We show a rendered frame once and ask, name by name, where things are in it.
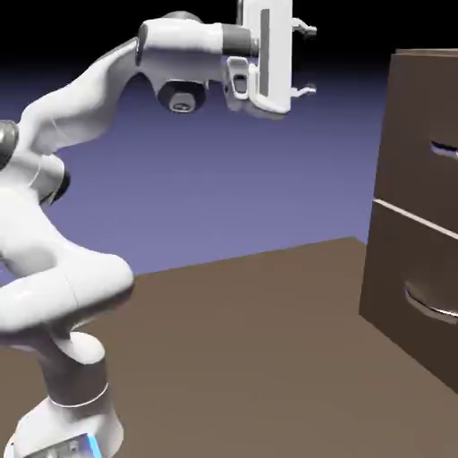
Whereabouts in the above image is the curved silver drawer handle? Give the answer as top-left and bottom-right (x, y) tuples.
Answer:
(428, 139), (458, 159)
(403, 281), (458, 326)

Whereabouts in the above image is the brown drawer front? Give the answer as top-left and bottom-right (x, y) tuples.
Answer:
(358, 199), (458, 394)
(372, 52), (458, 234)

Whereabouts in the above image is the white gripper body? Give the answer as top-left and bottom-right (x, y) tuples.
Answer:
(237, 0), (294, 116)

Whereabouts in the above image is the brown wooden cabinet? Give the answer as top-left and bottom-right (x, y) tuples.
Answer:
(358, 47), (458, 394)

